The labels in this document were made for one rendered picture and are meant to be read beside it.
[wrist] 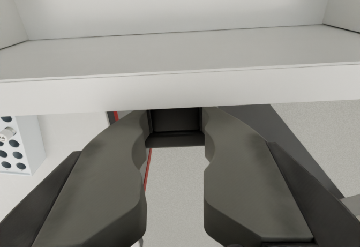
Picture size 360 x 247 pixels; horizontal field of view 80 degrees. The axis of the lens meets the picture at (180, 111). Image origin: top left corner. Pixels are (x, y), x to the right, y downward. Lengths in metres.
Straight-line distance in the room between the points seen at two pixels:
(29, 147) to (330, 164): 1.59
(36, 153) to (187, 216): 1.51
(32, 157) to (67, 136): 0.05
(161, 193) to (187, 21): 1.46
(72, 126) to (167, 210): 1.45
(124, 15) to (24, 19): 0.08
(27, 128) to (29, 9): 0.17
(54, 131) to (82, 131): 0.04
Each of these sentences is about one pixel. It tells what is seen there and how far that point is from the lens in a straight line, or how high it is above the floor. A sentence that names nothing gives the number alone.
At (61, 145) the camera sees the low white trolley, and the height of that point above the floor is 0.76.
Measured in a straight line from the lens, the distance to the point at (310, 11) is 0.20.
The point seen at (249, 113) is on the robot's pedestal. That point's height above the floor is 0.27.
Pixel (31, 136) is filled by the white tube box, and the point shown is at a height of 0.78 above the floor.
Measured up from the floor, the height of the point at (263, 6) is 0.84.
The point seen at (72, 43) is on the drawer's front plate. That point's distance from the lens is 0.18.
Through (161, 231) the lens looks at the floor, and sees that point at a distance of 1.94.
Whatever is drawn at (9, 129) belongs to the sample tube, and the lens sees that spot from 0.33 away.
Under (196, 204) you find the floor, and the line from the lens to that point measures 1.67.
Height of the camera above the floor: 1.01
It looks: 61 degrees down
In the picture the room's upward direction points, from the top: 179 degrees clockwise
